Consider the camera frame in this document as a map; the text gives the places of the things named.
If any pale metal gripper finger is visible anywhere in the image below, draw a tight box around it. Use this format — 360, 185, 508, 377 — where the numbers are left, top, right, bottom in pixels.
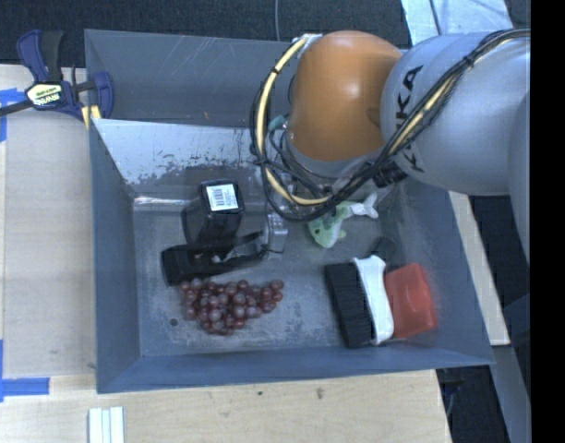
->
266, 213, 290, 254

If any black box with barcode label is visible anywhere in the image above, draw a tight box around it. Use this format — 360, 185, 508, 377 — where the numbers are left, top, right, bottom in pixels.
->
180, 179, 246, 249

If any red-orange rounded block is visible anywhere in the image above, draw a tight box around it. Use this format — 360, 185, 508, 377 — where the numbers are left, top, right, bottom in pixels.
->
383, 261, 439, 341

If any grey metal bin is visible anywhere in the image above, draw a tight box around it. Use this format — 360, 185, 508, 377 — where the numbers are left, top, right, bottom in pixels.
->
83, 29, 497, 394

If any red toy grape bunch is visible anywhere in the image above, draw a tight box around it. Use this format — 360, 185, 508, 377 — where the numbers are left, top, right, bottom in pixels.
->
179, 278, 285, 337

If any green and white toy fish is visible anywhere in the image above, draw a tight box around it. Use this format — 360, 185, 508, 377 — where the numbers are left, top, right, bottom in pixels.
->
307, 192, 380, 250

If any black brush with white handle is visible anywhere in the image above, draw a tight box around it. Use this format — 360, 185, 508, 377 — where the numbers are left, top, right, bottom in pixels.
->
323, 236, 398, 351

